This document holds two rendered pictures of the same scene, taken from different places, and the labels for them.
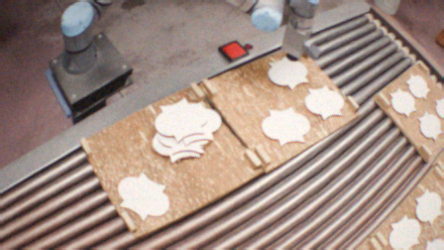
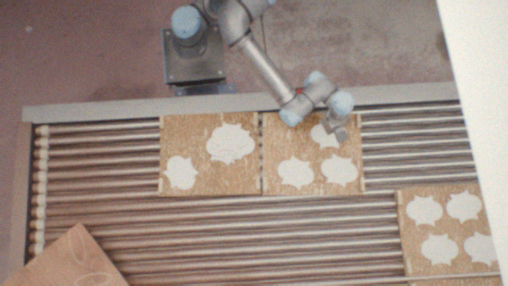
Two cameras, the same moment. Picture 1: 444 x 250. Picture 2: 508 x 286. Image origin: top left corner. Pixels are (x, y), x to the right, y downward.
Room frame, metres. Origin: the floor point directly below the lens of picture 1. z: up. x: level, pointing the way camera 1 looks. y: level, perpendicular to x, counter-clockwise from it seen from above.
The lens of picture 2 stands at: (0.31, -0.37, 3.07)
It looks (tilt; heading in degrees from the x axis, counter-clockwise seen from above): 74 degrees down; 42
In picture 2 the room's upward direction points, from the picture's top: 2 degrees counter-clockwise
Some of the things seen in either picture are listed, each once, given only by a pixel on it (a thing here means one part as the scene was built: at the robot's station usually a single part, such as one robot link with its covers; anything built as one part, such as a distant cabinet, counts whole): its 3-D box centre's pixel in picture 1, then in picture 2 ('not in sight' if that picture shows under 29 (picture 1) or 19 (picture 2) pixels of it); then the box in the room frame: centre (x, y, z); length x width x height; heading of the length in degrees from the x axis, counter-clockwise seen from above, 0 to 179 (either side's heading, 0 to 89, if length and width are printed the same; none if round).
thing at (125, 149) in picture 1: (163, 159); (209, 153); (0.64, 0.14, 0.93); 0.41 x 0.35 x 0.02; 132
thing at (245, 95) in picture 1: (286, 100); (312, 153); (0.91, -0.18, 0.93); 0.41 x 0.35 x 0.02; 130
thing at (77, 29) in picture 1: (77, 24); (187, 25); (0.96, 0.52, 1.11); 0.13 x 0.12 x 0.14; 174
